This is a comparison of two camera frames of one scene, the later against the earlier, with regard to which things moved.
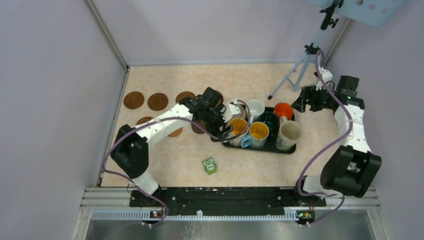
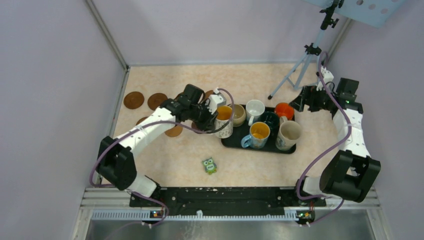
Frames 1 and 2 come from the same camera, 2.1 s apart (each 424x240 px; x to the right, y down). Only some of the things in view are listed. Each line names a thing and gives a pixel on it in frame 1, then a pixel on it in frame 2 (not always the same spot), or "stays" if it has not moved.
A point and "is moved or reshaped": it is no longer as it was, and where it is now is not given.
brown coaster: [134, 100] stays
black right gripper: [309, 94] stays
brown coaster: [143, 120] stays
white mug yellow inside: [239, 128] is moved or reshaped
